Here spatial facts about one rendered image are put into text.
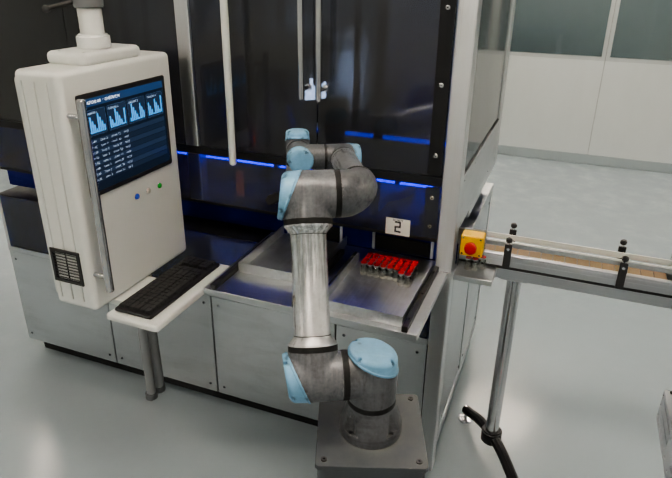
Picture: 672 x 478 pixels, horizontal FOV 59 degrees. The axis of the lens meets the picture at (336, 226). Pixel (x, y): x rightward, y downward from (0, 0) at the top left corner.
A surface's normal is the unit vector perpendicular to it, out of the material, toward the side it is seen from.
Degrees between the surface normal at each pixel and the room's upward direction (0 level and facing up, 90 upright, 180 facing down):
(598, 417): 0
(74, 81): 90
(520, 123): 90
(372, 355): 8
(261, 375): 90
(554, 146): 90
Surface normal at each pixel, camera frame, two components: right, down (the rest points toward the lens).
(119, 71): 0.93, 0.16
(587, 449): 0.01, -0.92
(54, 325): -0.36, 0.36
